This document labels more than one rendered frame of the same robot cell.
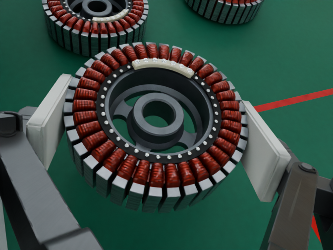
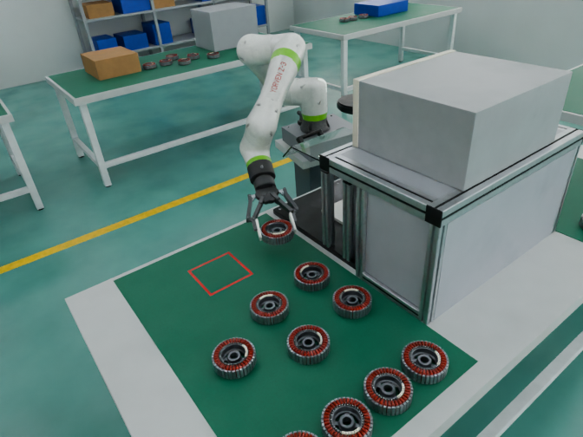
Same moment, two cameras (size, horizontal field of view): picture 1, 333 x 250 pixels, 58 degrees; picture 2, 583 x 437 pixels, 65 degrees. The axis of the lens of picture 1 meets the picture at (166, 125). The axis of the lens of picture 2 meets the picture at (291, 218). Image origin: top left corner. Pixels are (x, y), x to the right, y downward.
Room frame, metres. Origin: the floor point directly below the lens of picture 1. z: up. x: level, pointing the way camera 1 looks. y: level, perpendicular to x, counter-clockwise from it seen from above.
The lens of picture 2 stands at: (1.36, 0.11, 1.69)
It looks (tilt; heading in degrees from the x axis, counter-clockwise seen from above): 33 degrees down; 182
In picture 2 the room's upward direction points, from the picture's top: 4 degrees counter-clockwise
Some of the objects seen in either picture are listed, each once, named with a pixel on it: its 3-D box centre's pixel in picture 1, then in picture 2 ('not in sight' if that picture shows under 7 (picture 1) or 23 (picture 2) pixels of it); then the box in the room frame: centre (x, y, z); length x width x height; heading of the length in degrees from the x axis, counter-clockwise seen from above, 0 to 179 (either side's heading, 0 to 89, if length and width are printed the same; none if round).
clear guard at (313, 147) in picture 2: not in sight; (338, 153); (-0.05, 0.23, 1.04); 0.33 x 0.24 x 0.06; 37
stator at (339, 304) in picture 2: not in sight; (352, 301); (0.39, 0.23, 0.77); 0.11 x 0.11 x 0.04
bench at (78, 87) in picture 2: not in sight; (193, 99); (-2.84, -0.91, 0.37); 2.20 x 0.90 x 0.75; 127
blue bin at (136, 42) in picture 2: not in sight; (131, 40); (-5.90, -2.42, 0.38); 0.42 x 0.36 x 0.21; 38
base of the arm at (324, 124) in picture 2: not in sight; (311, 119); (-0.86, 0.15, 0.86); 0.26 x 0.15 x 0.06; 21
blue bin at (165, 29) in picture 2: not in sight; (157, 32); (-6.17, -2.08, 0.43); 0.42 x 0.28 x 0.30; 39
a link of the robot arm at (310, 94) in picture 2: not in sight; (311, 98); (-0.81, 0.16, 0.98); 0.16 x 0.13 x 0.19; 74
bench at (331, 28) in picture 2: not in sight; (376, 49); (-4.32, 1.05, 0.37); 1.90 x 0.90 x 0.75; 127
